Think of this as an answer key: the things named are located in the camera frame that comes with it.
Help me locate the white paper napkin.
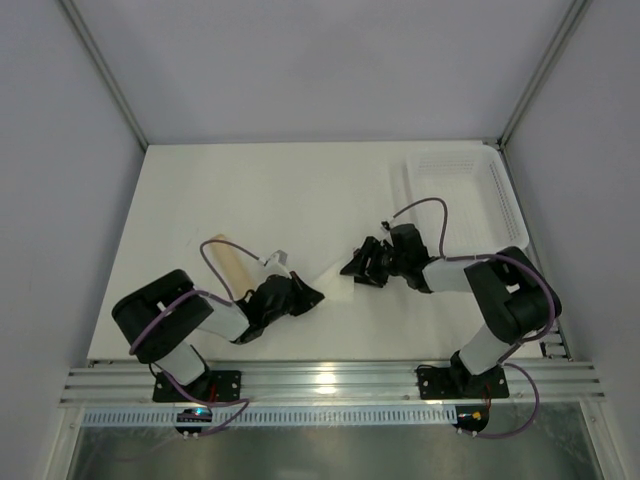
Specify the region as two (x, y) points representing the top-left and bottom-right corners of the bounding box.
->
(312, 257), (355, 303)

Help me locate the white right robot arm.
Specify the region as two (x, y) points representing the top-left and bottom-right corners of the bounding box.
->
(340, 224), (562, 398)

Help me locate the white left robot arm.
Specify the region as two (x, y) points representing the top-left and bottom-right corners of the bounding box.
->
(112, 270), (325, 386)

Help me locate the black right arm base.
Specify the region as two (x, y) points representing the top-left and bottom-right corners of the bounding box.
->
(415, 352), (510, 400)

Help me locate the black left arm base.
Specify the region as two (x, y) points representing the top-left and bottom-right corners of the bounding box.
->
(152, 366), (242, 403)

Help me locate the beige utensil case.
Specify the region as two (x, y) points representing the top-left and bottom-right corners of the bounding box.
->
(209, 234), (255, 297)

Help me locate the white perforated plastic basket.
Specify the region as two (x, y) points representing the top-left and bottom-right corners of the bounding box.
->
(390, 142), (529, 256)

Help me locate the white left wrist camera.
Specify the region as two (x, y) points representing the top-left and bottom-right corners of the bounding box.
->
(258, 250), (290, 277)

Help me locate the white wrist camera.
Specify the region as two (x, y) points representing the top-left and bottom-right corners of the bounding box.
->
(381, 218), (396, 242)
(258, 250), (290, 277)

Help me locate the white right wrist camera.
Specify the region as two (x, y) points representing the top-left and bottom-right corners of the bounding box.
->
(381, 218), (396, 242)

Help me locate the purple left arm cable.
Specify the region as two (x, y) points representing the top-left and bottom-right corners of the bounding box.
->
(128, 240), (269, 451)

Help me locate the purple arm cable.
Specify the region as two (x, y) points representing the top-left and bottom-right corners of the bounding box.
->
(392, 198), (561, 439)
(128, 240), (269, 451)

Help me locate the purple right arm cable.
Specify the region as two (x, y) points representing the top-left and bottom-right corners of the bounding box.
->
(392, 198), (561, 439)

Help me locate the slotted white cable duct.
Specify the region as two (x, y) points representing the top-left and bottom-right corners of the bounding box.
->
(81, 404), (457, 428)

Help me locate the aluminium front rail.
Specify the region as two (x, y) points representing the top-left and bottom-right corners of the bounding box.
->
(60, 359), (605, 406)

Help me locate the right aluminium frame post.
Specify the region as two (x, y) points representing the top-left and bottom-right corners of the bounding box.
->
(497, 0), (592, 151)

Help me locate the aluminium frame post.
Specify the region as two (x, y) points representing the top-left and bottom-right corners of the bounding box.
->
(57, 0), (150, 152)
(497, 0), (592, 151)

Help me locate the left aluminium frame post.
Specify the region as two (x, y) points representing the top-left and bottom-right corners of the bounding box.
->
(57, 0), (150, 152)

